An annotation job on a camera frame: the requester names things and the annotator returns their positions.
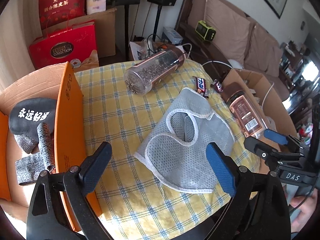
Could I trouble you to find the brown sofa cushion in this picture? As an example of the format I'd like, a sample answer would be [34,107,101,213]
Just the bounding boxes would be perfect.
[244,22,284,78]
[187,0,255,63]

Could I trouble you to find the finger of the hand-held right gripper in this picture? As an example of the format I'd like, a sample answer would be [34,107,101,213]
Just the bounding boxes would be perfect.
[244,136,304,167]
[264,128,303,153]

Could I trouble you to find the yellow plaid tablecloth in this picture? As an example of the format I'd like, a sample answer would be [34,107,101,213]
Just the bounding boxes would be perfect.
[74,59,260,240]

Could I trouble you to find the white plastic bag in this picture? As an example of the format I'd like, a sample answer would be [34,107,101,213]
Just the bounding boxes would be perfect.
[129,39,150,62]

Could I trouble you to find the black speaker stand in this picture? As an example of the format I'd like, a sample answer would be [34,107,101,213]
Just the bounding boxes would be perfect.
[152,5,163,42]
[124,4,130,60]

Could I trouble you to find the grey knit sock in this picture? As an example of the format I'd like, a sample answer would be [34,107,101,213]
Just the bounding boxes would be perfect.
[15,122,57,186]

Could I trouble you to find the orange cardboard box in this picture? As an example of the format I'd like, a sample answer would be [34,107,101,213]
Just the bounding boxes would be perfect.
[0,61,103,233]

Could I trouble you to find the green alarm clock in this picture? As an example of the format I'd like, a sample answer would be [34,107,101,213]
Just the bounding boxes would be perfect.
[195,20,217,42]

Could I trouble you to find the brown label coffee jar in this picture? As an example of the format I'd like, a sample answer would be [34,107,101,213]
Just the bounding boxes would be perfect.
[220,84,272,139]

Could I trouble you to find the white sheer curtain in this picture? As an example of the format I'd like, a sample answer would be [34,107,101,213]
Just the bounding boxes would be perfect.
[0,0,43,88]

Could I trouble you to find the grey mesh pet vest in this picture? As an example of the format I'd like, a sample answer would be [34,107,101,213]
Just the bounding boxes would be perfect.
[133,87,235,194]

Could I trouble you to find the brown chocolate bar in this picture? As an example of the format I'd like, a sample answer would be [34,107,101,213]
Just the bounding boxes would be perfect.
[194,76,210,98]

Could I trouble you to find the dark wooden sofa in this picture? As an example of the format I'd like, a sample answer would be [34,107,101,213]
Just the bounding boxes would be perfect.
[174,0,295,103]

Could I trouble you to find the dark cluttered cabinet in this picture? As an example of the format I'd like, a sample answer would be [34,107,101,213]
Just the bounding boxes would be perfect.
[279,40,320,100]

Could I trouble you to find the clear jar of dried seeds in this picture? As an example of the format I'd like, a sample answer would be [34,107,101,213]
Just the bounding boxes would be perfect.
[124,45,186,95]

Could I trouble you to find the white box device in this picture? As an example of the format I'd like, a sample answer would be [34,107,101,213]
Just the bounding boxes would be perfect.
[162,26,184,44]

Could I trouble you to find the large brown cardboard box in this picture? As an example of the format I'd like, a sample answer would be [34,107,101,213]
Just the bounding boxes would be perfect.
[41,7,118,59]

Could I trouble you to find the red gift bag gold print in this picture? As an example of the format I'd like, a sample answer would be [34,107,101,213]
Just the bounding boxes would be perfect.
[38,0,90,30]

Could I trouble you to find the white cable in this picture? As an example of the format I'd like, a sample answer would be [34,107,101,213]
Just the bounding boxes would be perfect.
[201,59,244,68]
[261,81,275,105]

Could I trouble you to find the red chocolate gift bag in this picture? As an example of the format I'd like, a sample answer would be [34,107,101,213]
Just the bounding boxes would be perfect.
[28,20,100,70]

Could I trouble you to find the person's right hand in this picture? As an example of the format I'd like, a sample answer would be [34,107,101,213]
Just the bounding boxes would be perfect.
[290,195,318,232]

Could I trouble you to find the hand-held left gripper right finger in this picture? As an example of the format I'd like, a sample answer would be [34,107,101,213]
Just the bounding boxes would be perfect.
[205,142,291,240]

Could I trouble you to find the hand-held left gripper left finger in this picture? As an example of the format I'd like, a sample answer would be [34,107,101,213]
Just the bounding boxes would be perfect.
[26,142,114,240]

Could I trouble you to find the small brown candy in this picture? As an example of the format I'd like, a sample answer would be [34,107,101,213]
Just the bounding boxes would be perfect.
[211,79,224,93]

